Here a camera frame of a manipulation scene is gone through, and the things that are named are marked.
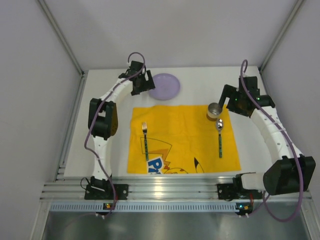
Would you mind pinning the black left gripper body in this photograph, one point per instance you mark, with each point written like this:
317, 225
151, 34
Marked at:
143, 85

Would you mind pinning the spoon with teal handle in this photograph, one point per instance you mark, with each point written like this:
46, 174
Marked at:
219, 126

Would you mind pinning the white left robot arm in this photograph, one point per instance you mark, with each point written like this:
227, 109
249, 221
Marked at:
103, 116

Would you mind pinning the aluminium mounting rail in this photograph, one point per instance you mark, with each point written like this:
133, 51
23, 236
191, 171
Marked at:
145, 188

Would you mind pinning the purple plastic plate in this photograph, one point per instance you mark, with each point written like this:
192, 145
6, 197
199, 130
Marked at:
167, 87

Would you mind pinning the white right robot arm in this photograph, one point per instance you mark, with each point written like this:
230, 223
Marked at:
291, 171

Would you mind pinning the metal cup with brown base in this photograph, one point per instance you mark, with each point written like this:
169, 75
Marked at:
213, 111

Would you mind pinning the black right arm base bracket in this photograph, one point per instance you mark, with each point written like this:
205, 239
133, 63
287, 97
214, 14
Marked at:
229, 192

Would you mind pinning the yellow cartoon print cloth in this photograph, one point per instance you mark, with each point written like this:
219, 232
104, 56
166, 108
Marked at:
181, 140

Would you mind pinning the perforated grey cable duct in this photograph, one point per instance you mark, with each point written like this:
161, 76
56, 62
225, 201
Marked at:
152, 207

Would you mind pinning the black left arm base bracket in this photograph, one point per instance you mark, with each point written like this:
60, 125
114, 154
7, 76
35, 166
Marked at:
95, 193

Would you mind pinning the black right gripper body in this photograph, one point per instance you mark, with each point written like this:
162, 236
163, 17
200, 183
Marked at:
227, 91

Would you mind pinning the fork with teal handle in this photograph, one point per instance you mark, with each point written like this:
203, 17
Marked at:
145, 131

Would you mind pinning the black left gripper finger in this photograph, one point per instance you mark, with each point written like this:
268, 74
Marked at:
150, 85
135, 91

